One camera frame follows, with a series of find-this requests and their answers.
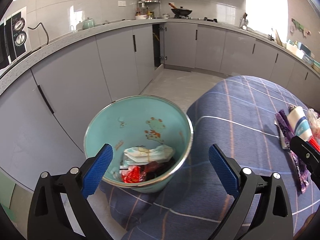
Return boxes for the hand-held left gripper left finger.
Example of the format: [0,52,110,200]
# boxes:
[27,144,114,240]

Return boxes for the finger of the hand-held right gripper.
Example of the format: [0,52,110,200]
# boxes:
[290,135,320,188]

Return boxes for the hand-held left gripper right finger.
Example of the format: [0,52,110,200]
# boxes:
[208,144,293,240]

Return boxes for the red foam net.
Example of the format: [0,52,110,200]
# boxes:
[309,136,320,153]

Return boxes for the purple snack wrapper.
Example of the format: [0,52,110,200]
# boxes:
[275,109,310,194]

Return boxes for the white blue paper cup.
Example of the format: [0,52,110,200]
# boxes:
[287,106,313,140]

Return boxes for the red plastic bag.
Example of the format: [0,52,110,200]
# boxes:
[121,166,148,183]

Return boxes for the clear red-printed plastic bag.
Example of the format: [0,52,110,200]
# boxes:
[307,108,320,140]

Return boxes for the white printed plastic bag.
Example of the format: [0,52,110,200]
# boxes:
[122,145,175,167]

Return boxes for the teal cartoon trash bin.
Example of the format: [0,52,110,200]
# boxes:
[84,95,194,193]

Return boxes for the blue plaid tablecloth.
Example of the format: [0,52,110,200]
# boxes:
[102,75,320,240]

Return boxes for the grey base cabinets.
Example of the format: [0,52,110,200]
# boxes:
[0,21,320,193]

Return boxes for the hanging cloths on hooks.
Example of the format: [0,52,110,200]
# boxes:
[291,18,312,37]

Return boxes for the grey speckled kitchen countertop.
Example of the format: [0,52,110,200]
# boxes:
[0,17,320,98]

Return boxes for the pale green kettle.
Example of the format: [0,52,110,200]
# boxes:
[76,17,97,30]

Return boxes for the knife and utensil holder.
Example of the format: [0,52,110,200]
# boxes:
[239,12,249,30]

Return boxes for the bright window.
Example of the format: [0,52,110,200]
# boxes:
[245,0,288,38]

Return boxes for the gas stove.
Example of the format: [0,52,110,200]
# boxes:
[172,15,218,23]

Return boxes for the countertop oven with knobs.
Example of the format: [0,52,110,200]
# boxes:
[0,6,32,70]

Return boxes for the black wok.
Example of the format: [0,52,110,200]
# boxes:
[168,2,193,17]

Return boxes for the metal spice rack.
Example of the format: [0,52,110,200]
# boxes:
[135,0,162,20]

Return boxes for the black power cable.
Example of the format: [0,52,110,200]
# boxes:
[27,22,49,53]

